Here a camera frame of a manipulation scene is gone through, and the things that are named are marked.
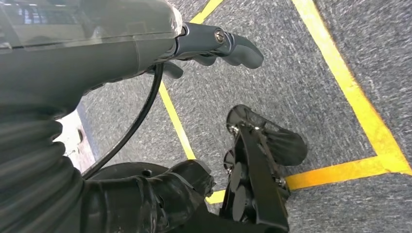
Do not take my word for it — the robot left arm ribbed sleeve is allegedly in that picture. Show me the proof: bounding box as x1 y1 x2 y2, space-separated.
0 109 86 233

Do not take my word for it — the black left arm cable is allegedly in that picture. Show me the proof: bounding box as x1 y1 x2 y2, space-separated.
82 63 165 180

